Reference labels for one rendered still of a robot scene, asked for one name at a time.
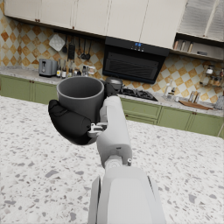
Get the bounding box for open wall shelf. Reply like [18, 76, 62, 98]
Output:
[171, 32, 224, 63]

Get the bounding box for grey cup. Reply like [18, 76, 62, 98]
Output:
[56, 75, 105, 124]

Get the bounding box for spice rack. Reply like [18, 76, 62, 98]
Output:
[199, 64, 224, 88]

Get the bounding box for cream wall cabinets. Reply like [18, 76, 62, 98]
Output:
[3, 0, 224, 51]

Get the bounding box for black gas hob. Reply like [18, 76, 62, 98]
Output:
[118, 87, 159, 102]

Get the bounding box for black range hood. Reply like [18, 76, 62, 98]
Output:
[101, 36, 171, 85]

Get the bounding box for black hanging grater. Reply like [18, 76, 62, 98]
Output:
[67, 35, 76, 61]

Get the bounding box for green base cabinets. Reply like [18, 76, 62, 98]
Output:
[0, 73, 224, 138]

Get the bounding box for dark glass bottle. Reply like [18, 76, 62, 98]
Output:
[60, 59, 67, 80]
[56, 59, 62, 79]

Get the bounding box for white hanging cutting board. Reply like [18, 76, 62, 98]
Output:
[48, 33, 67, 53]

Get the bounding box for black hanging ladle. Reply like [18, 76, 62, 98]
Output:
[80, 38, 88, 60]
[85, 39, 93, 61]

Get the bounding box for dark cooking pot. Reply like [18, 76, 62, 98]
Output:
[104, 76, 123, 91]

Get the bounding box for silver toaster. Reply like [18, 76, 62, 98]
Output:
[38, 58, 59, 78]

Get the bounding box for wooden cutting board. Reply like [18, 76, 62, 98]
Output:
[178, 100, 214, 111]

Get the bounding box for white bottle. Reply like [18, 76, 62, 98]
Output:
[164, 82, 172, 97]

